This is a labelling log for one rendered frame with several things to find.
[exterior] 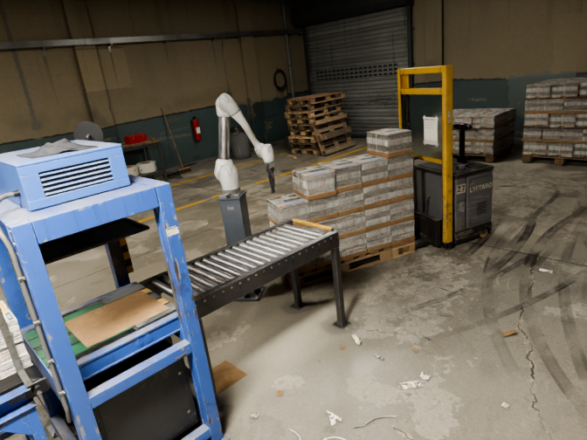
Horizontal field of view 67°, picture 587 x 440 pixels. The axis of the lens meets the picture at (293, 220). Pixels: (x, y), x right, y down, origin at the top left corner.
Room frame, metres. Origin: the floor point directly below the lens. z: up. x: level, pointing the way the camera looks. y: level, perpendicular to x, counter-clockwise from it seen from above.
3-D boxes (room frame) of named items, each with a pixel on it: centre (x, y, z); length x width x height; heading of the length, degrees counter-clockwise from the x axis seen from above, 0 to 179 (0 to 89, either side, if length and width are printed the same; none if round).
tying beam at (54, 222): (2.18, 1.12, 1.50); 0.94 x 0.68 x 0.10; 41
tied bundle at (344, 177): (4.21, -0.50, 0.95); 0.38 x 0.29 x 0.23; 19
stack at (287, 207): (4.15, -0.37, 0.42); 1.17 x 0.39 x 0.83; 111
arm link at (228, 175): (3.80, 0.51, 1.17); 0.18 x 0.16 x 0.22; 19
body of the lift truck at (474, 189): (4.70, -1.80, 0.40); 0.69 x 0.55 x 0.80; 21
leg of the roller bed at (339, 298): (3.09, -0.29, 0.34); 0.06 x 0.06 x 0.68; 41
